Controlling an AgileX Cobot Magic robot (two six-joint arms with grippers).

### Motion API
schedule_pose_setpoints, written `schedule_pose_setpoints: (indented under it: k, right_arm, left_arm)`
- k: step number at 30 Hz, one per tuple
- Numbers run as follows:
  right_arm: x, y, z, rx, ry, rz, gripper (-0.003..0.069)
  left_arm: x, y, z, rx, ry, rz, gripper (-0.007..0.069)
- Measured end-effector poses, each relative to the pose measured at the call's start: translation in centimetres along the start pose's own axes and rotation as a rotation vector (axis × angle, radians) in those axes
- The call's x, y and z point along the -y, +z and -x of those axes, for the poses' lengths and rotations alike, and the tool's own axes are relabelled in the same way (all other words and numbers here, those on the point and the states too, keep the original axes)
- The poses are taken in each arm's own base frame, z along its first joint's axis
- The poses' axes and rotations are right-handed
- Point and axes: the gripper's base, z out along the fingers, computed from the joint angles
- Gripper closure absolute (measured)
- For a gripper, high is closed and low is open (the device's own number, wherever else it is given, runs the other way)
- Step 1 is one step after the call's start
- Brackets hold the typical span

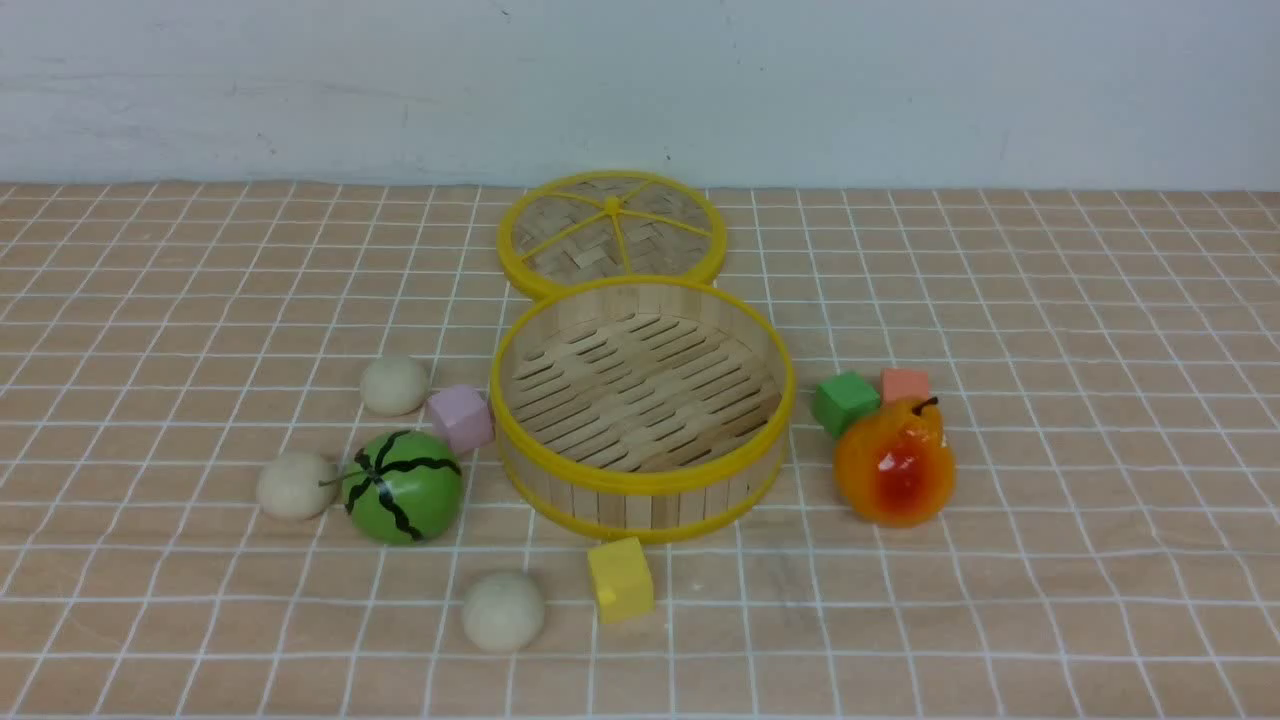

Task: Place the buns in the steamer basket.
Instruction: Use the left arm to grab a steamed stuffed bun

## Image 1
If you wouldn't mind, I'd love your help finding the orange toy pear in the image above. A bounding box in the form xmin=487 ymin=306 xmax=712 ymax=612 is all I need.
xmin=833 ymin=396 xmax=957 ymax=528

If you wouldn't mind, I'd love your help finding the green foam cube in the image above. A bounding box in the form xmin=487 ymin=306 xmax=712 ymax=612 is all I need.
xmin=810 ymin=372 xmax=881 ymax=439

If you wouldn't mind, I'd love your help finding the bamboo steamer tray yellow rim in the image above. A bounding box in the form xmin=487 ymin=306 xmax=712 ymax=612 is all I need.
xmin=490 ymin=275 xmax=797 ymax=544

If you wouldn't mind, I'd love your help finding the yellow foam cube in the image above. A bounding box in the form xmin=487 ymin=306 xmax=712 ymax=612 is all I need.
xmin=588 ymin=537 xmax=655 ymax=624

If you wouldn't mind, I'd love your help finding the white bun front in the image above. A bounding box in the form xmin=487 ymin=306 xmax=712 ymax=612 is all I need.
xmin=461 ymin=571 xmax=547 ymax=653

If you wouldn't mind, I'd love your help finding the pink foam cube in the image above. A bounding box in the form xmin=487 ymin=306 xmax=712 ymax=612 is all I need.
xmin=426 ymin=384 xmax=495 ymax=455

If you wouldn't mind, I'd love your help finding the orange foam cube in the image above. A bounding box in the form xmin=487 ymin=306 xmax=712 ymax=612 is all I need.
xmin=879 ymin=366 xmax=932 ymax=405

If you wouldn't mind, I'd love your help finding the bamboo steamer lid yellow rim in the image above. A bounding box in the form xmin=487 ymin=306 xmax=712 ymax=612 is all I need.
xmin=495 ymin=170 xmax=728 ymax=299

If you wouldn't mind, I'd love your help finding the green toy watermelon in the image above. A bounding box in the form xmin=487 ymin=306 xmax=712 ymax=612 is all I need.
xmin=337 ymin=429 xmax=465 ymax=544

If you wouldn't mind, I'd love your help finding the white bun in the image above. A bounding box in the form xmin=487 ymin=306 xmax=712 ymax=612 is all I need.
xmin=461 ymin=571 xmax=547 ymax=653
xmin=358 ymin=356 xmax=430 ymax=416
xmin=256 ymin=451 xmax=338 ymax=520

